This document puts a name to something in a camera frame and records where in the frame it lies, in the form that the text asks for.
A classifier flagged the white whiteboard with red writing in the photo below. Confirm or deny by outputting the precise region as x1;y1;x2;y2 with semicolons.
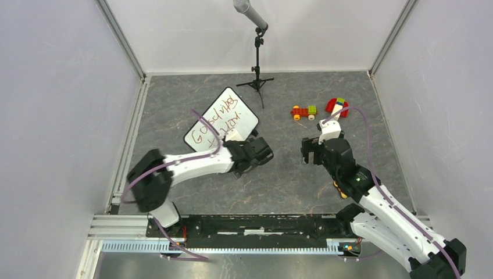
183;87;259;152

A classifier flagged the yellow bone-shaped eraser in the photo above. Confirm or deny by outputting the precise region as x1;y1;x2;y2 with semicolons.
333;181;348;199

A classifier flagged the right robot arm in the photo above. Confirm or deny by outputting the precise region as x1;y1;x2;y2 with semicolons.
301;137;467;278

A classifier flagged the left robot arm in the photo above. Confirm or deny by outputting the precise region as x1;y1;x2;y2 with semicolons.
124;137;274;237

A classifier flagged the red toy block car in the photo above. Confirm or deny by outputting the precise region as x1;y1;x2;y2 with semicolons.
290;106;318;121

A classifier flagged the red white toy block figure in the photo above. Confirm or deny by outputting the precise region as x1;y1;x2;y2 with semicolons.
325;98;349;121

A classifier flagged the black microphone tripod stand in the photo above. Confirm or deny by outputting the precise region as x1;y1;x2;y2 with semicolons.
235;26;274;109

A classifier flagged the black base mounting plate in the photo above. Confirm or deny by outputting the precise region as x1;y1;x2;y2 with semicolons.
165;214;363;249

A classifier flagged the grey microphone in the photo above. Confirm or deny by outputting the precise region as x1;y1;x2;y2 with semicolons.
233;0;268;30

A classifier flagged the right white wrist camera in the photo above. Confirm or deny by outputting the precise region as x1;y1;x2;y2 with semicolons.
318;120;342;145

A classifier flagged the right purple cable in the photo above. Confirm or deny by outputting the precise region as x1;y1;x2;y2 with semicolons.
323;106;463;279

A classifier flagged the purple cable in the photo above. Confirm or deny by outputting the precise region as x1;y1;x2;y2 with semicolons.
120;109;225;263
323;106;463;279

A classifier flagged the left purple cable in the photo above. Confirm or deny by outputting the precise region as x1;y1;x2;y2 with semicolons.
120;109;225;263

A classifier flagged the right corner aluminium post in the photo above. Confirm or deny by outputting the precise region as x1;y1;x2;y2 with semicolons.
368;0;418;79

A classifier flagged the corner aluminium post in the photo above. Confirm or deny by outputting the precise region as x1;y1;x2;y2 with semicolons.
95;0;147;80
368;0;418;79

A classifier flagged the aluminium frame rail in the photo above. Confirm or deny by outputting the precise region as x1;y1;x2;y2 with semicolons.
87;214;436;256

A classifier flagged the left corner aluminium post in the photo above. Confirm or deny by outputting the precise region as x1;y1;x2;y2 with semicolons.
95;0;147;80

